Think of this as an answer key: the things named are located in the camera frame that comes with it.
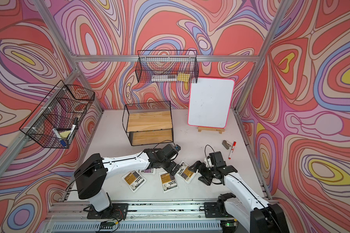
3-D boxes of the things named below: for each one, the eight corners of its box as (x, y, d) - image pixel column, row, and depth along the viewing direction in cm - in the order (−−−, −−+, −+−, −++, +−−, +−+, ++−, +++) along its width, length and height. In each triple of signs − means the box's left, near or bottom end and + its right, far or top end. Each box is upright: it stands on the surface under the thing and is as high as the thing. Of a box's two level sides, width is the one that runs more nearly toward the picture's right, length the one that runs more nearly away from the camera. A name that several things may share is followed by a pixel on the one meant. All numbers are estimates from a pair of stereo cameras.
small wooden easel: (197, 132, 107) (198, 127, 103) (197, 130, 109) (198, 125, 104) (223, 134, 106) (224, 130, 102) (222, 132, 107) (224, 127, 103)
